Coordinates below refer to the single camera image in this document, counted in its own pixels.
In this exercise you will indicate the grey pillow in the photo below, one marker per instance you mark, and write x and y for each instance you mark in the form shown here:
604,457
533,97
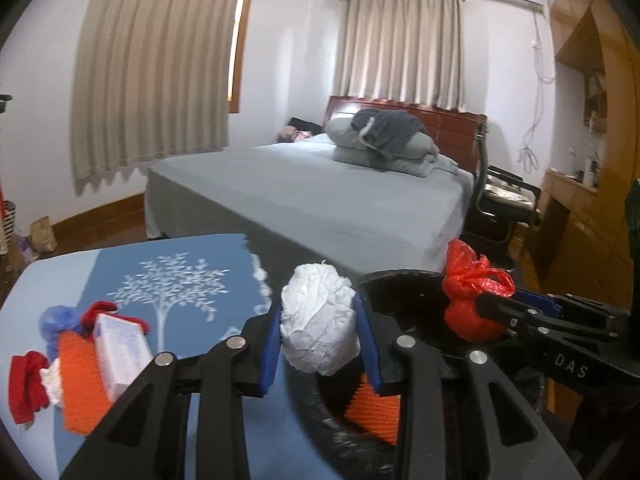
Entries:
400,167
345,132

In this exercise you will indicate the grey folded blanket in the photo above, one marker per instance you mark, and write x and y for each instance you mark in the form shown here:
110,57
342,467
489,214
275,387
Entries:
442,162

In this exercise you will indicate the red plastic bag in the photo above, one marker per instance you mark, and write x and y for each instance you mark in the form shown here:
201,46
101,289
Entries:
467,310

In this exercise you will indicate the blue tree-print mat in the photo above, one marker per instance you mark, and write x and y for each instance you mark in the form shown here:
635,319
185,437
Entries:
120,270

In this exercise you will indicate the wooden window frame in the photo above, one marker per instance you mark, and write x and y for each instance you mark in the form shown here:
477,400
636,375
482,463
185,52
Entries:
240,60

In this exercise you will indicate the black pillow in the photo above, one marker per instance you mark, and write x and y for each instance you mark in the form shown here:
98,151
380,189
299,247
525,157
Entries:
305,124

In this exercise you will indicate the white tissue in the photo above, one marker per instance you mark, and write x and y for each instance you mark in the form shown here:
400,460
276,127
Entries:
50,385

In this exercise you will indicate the black office chair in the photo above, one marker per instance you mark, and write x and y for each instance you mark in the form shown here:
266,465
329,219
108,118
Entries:
500,210

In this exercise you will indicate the grey pillows and clothes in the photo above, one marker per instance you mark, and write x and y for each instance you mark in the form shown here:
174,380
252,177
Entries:
450,127

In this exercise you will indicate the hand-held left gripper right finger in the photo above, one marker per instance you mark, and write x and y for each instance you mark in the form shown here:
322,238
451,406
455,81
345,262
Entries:
367,345

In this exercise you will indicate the white plastic bag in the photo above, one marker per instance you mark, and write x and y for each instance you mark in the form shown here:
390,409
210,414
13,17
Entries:
320,320

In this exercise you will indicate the wooden desk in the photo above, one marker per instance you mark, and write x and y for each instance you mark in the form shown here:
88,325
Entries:
575,200

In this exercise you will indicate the pale purple bottle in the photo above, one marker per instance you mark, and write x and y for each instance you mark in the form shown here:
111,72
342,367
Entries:
25,247

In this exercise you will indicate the brown paper bag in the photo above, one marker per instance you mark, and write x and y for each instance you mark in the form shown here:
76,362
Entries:
44,235

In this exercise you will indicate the wooden wall cabinet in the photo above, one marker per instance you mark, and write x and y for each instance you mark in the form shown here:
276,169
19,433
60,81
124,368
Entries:
580,0

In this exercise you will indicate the blue crumpled plastic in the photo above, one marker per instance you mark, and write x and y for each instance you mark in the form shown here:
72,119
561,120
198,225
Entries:
55,322

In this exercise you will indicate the black trash bin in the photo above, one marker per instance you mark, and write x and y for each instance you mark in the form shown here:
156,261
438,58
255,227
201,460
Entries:
327,432

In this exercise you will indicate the wide beige curtain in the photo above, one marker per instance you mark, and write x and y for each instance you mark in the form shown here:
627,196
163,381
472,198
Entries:
150,60

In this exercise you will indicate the grey bed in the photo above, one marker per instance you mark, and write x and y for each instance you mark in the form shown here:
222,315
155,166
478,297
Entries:
300,195

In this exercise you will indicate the white cardboard box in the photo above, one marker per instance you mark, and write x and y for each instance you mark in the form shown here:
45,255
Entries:
120,355

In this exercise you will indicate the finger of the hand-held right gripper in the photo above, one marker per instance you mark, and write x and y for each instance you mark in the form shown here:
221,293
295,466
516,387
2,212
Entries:
540,302
500,305

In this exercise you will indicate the orange foam net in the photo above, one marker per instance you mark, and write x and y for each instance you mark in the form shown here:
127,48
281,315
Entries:
80,390
372,410

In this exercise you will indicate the dark grey garment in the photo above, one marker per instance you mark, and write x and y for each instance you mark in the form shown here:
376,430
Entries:
395,130

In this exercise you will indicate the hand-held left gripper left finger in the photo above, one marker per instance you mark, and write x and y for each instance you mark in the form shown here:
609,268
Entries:
270,345

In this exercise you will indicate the pink patterned cloth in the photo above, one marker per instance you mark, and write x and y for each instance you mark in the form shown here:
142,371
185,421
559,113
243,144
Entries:
290,134

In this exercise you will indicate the striped tote bag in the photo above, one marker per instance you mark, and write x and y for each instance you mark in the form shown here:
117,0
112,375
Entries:
6,225

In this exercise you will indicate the narrow beige curtain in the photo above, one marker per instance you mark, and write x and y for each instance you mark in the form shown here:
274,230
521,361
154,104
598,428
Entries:
400,45

